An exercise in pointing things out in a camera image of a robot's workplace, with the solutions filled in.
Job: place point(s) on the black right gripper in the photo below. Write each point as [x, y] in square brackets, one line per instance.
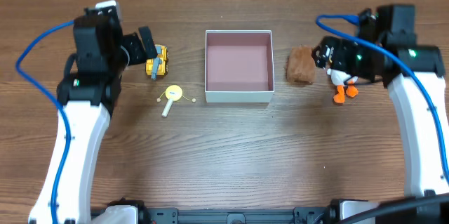
[325, 53]

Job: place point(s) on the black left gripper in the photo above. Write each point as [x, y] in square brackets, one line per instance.
[147, 43]

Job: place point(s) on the yellow toy truck grey cannon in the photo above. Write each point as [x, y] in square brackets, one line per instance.
[158, 66]

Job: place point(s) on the white plush duck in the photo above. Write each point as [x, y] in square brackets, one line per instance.
[344, 84]

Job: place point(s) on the brown furry plush toy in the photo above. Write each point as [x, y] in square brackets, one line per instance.
[300, 67]

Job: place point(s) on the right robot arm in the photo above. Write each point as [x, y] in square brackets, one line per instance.
[384, 49]

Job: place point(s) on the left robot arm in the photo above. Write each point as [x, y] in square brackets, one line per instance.
[85, 100]

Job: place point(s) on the yellow rattle drum toy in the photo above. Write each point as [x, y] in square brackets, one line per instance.
[173, 93]

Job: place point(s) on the white cardboard box pink inside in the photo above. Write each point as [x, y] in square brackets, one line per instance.
[239, 66]

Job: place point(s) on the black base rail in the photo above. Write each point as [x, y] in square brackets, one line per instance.
[299, 215]

